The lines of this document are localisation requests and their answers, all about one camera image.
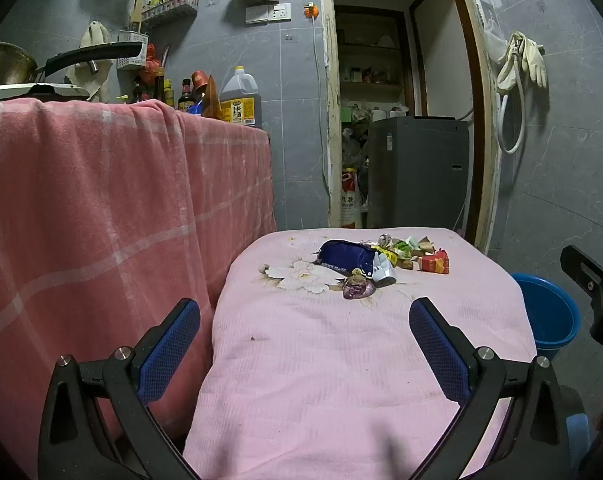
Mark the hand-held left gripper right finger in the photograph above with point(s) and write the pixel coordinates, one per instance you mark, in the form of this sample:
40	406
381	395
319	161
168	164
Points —
439	350

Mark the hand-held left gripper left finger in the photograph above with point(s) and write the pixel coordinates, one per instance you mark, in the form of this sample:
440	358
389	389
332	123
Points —
174	345

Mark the blue plastic basin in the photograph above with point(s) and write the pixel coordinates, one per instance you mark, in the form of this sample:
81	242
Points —
551	310

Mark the red snack wrapper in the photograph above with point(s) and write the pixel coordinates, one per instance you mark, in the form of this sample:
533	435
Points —
434	261

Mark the purple wrapper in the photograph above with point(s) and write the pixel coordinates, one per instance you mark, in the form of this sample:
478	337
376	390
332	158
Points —
356	287

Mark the beige wrapper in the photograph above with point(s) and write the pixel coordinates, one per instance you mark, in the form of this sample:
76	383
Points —
425	246

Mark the yellow wrapper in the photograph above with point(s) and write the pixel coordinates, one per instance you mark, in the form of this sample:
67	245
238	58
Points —
385	255

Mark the blue snack bag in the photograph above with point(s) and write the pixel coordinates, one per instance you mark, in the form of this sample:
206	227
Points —
346	257

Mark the pink floral blanket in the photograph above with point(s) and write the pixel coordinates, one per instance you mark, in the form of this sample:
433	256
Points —
331	360

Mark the green wrapper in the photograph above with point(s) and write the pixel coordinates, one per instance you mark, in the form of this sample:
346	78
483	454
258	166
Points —
403	246

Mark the pink checked towel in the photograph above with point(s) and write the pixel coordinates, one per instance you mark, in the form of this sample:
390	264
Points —
81	210

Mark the white red rice bag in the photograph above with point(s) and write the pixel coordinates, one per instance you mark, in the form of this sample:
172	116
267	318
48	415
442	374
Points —
352	200

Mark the grey refrigerator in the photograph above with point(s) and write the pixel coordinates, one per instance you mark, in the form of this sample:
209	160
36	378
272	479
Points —
416	170

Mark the cream rubber glove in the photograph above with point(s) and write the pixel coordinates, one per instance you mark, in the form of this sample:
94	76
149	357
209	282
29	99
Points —
535	60
507	70

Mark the dark sauce bottle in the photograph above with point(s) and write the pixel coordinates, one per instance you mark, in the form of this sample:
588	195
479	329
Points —
185	97

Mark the cooking oil jug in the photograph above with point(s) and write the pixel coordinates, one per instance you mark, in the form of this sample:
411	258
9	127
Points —
241	100

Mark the red plastic bag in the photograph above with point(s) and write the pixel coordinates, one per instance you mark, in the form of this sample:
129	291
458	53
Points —
151	62

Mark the white stove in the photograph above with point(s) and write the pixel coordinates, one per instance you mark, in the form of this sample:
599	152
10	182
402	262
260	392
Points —
26	91

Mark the white cutlery basket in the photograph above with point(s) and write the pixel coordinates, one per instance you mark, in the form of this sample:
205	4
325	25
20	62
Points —
131	52

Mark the wooden shelf cupboard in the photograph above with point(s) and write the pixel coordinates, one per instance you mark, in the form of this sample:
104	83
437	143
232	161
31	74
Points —
369	60

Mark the black frying pan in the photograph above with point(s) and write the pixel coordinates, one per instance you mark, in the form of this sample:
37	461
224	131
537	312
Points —
91	55

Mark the beige rag cloth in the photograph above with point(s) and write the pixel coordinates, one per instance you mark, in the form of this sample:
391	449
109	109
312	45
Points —
97	35

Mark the metal pot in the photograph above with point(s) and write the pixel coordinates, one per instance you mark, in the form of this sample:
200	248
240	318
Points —
6	62

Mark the white spice shelf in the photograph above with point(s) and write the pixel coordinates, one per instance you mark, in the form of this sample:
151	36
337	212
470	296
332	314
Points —
174	12

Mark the wooden spatula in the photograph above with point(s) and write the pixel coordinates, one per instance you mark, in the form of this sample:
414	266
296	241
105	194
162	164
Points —
137	10

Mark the wooden door frame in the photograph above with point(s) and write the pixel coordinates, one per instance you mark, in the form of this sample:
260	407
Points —
484	110

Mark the wall switch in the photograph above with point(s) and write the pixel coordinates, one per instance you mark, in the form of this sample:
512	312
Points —
256	14

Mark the wall socket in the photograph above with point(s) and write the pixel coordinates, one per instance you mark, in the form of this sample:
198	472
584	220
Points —
280	12

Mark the orange wall hook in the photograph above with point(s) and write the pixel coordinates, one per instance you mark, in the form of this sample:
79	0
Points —
310	10

